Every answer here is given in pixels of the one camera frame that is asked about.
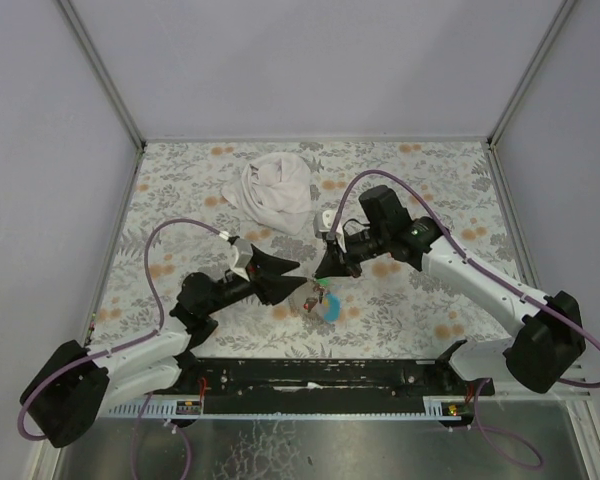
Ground crumpled white cloth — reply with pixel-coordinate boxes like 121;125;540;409
222;152;312;235

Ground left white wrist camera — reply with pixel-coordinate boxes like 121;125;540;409
218;231;253;281

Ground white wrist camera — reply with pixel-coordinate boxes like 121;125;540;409
313;210;345;246
218;231;253;281

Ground red tagged key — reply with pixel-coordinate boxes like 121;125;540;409
304;298;317;311

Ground floral table mat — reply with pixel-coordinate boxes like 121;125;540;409
91;141;518;358

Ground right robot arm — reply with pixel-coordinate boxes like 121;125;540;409
313;185;585;393

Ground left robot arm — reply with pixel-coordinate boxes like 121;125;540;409
19;237;307;448

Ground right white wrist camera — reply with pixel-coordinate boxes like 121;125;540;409
313;210;345;246

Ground blue key tag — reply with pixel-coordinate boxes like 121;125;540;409
322;293;341;324

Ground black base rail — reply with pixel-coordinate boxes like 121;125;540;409
160;358;481;416

